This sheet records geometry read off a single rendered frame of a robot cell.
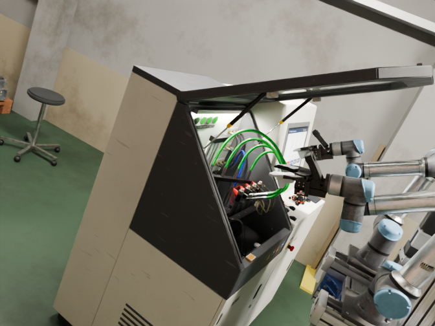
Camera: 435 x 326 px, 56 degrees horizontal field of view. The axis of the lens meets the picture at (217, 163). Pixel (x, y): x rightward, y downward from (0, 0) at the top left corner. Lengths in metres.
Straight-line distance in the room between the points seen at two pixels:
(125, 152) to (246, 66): 2.31
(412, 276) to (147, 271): 1.14
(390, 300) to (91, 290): 1.46
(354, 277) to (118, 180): 1.26
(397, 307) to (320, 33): 2.83
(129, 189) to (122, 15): 2.93
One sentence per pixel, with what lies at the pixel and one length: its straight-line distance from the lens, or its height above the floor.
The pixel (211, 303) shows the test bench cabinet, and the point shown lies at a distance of 1.89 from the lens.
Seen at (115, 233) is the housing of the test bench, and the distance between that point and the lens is 2.10.
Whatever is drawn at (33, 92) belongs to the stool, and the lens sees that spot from 4.09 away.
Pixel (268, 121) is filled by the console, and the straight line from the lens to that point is 2.35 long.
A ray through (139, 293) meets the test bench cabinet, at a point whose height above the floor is 0.53.
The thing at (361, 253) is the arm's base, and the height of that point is 1.07.
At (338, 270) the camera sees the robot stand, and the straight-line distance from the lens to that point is 2.23.
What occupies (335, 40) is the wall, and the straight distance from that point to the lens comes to 3.94.
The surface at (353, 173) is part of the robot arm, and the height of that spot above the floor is 1.42.
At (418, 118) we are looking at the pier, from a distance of 3.73.
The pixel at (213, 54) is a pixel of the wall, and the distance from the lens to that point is 4.17.
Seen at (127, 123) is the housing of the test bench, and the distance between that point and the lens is 1.96.
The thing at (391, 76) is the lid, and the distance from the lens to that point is 1.52.
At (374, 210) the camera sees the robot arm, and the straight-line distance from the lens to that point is 1.64.
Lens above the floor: 1.83
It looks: 18 degrees down
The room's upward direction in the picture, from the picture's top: 24 degrees clockwise
